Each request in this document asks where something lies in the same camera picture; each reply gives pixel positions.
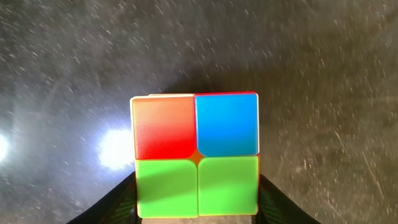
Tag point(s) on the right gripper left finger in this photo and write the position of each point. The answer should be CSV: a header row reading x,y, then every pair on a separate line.
x,y
115,207

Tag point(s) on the many-coloured puzzle cube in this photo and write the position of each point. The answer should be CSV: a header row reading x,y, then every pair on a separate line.
x,y
196,155

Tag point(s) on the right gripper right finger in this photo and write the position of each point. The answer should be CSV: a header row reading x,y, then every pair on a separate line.
x,y
280,207

